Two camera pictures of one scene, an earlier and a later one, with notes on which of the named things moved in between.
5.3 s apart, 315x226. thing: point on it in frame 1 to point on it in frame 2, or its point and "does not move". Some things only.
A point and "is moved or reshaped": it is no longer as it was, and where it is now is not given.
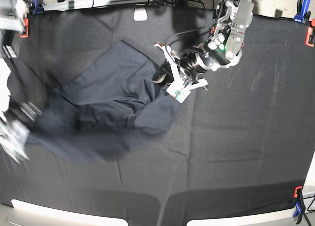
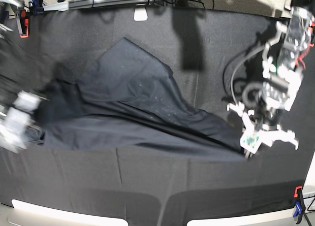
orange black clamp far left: x=26 y=23 does not move
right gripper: x=187 y=65 to x=253 y=138
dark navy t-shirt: x=104 y=110 is moved or reshaped
